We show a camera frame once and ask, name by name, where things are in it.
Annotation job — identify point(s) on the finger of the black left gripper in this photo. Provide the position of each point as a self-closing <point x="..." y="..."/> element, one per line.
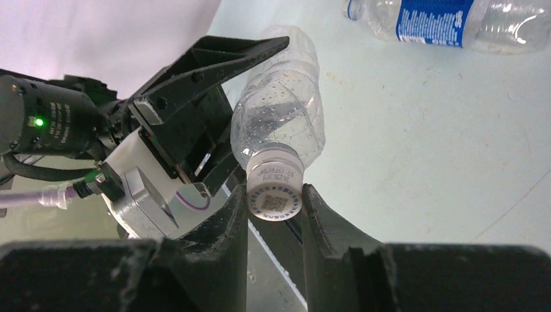
<point x="208" y="63"/>

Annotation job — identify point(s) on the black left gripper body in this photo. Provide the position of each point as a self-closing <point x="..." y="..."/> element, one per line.
<point x="184" y="128"/>

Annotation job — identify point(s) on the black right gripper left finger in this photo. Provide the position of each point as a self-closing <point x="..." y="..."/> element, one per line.
<point x="204" y="270"/>

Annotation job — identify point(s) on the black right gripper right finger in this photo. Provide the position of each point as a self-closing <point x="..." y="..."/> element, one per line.
<point x="348" y="270"/>

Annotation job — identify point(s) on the small white bottle cap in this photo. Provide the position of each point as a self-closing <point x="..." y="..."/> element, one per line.
<point x="274" y="181"/>

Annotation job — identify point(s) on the clear bottle blue label middle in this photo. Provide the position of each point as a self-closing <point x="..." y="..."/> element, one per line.
<point x="497" y="27"/>

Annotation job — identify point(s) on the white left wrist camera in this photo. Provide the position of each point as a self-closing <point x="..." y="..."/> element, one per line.
<point x="151" y="197"/>

